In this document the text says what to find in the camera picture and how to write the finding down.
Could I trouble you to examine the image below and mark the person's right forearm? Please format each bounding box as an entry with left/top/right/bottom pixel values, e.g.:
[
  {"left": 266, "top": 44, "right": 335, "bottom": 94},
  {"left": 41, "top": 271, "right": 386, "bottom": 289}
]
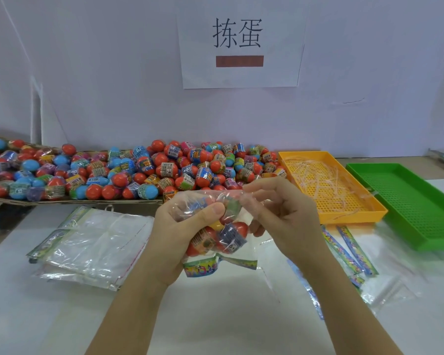
[{"left": 300, "top": 251, "right": 405, "bottom": 355}]

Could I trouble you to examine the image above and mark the brown cardboard tray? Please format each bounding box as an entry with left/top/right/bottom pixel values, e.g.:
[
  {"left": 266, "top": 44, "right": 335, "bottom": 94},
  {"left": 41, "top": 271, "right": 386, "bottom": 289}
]
[{"left": 0, "top": 133, "right": 165, "bottom": 208}]

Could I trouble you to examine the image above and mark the white paper sign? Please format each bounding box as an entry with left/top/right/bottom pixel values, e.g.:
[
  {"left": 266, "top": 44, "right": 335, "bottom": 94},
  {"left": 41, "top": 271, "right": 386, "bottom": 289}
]
[{"left": 176, "top": 10, "right": 307, "bottom": 89}]

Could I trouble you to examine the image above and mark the clear bag with toy eggs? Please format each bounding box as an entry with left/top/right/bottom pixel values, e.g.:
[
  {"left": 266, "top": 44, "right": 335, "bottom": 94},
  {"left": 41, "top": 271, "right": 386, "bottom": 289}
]
[{"left": 169, "top": 188, "right": 279, "bottom": 279}]

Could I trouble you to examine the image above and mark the person's left forearm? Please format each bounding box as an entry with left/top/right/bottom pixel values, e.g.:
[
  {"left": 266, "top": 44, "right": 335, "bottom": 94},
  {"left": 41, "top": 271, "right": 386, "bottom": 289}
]
[{"left": 84, "top": 271, "right": 172, "bottom": 355}]

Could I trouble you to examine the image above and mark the clear bag with colourful header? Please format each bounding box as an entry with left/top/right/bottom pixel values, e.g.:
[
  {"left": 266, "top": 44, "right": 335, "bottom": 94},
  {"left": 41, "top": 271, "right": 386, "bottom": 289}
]
[
  {"left": 336, "top": 225, "right": 424, "bottom": 303},
  {"left": 320, "top": 225, "right": 393, "bottom": 315}
]

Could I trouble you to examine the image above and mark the green plastic tray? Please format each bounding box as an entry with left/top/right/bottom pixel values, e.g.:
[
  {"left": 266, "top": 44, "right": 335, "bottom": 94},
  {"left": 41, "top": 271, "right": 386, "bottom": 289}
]
[{"left": 346, "top": 163, "right": 444, "bottom": 252}]

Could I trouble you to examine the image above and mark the orange egg with striped label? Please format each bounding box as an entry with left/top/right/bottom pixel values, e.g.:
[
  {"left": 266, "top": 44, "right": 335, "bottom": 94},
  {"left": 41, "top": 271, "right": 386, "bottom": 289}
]
[{"left": 186, "top": 226, "right": 218, "bottom": 256}]

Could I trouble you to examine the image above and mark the pile of colourful toy eggs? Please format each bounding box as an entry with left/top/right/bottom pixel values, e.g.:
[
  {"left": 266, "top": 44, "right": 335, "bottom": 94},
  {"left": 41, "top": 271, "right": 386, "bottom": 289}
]
[{"left": 0, "top": 138, "right": 288, "bottom": 202}]

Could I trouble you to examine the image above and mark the orange egg with blue label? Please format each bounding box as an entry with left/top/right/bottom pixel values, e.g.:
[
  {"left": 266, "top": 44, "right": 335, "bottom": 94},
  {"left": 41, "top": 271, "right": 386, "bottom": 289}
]
[{"left": 218, "top": 222, "right": 249, "bottom": 252}]

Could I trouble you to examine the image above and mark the clear bag with blue edge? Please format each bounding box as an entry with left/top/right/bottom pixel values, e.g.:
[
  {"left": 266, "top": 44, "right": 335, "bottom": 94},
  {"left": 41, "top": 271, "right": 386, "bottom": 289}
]
[{"left": 286, "top": 258, "right": 325, "bottom": 321}]

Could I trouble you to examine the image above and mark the pile of clear plastic strips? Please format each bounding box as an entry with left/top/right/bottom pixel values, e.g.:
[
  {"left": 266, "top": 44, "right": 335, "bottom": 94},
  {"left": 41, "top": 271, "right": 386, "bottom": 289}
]
[{"left": 288, "top": 157, "right": 379, "bottom": 218}]

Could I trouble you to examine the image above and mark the person's right hand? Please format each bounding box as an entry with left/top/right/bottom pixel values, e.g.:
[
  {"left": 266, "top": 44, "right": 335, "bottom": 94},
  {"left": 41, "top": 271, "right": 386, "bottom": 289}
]
[{"left": 242, "top": 177, "right": 333, "bottom": 268}]

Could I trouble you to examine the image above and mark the orange plastic tray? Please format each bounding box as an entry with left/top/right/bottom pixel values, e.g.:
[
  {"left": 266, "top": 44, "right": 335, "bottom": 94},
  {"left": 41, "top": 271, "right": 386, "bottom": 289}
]
[{"left": 278, "top": 151, "right": 389, "bottom": 225}]

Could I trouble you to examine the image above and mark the stack of clear plastic bags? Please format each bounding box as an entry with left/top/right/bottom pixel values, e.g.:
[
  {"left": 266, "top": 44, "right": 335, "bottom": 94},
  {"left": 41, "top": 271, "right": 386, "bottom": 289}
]
[{"left": 26, "top": 205, "right": 155, "bottom": 292}]

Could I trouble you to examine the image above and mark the person's left hand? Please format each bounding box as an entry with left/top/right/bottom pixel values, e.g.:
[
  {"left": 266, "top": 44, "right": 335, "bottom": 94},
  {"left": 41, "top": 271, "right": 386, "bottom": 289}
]
[{"left": 144, "top": 197, "right": 227, "bottom": 289}]

